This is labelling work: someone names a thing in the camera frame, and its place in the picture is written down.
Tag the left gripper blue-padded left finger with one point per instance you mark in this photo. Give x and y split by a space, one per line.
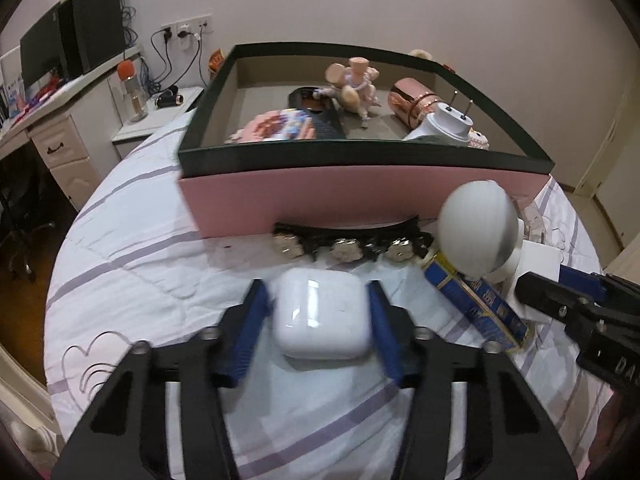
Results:
122 434

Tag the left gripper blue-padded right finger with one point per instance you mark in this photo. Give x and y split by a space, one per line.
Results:
508 433

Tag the white square charger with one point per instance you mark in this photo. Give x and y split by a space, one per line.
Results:
543 262

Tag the clear crystal bottle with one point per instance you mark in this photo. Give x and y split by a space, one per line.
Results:
534 228

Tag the blue gold lighter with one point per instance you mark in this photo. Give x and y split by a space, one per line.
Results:
479 302

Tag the silver ball white plush toy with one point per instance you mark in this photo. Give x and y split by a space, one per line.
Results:
479 231

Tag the white earbuds case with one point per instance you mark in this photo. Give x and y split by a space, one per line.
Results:
321 315

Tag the white round plug adapter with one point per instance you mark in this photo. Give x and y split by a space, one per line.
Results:
445 125

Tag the rose gold white cylinder bottle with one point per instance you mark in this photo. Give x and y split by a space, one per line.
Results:
411 101

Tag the black textured comb case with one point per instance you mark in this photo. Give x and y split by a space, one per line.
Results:
321 110

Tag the pink-haired doll figurine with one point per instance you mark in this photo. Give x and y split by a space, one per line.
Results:
351 86

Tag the pink donut block figure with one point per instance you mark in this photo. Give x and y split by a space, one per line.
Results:
288 124

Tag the white striped quilted tablecloth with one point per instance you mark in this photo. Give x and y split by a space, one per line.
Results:
134 267

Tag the black office chair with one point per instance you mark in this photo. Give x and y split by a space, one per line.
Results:
20 224

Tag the white desk with drawers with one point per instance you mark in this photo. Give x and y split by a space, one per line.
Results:
73 130

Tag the low white black cabinet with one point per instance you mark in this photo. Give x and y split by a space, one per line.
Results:
131 135

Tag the yellow white plush toy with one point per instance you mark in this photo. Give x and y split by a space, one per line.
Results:
419 53

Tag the bottle with orange cap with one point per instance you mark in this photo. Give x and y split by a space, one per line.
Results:
135 97

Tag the pink box with black rim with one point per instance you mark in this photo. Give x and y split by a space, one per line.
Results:
360 145

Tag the orange snack bag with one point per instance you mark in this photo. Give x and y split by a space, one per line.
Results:
215 62

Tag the black computer monitor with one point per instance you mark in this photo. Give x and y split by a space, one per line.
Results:
41 49

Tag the white wall power strip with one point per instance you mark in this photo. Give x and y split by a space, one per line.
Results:
201 24

